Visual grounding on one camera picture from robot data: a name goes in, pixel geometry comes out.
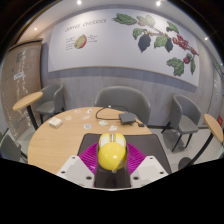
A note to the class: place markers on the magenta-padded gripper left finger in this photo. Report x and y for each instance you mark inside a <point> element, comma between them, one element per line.
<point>75,168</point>

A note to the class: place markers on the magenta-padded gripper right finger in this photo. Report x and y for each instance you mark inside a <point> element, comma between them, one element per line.
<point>150,168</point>

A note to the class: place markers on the yellow computer mouse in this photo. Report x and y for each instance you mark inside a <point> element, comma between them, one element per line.
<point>111,153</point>

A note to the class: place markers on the dark grey mouse pad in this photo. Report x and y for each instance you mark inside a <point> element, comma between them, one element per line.
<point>150,143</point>

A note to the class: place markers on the small white sticker card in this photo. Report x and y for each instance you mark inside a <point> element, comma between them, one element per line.
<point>103,123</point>
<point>113,128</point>
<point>89,111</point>
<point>77,111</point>
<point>85,117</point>
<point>87,126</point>
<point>68,117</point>

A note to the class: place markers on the small white box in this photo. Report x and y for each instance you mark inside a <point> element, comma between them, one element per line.
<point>55,122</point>

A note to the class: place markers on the dark grey flat device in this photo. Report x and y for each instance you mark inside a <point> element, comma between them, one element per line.
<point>127,118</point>

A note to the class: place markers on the grey upholstered chair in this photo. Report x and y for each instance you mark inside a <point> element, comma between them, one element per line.
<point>53,96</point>
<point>123,100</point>
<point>186,113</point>
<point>10,148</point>

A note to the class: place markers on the ceiling spotlights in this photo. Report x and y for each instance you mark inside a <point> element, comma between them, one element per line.
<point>79,2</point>

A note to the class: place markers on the brown wall notice board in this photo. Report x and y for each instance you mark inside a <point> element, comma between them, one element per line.
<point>18,76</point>

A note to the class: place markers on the white plant wall mural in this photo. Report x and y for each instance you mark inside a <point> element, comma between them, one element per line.
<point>110,50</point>

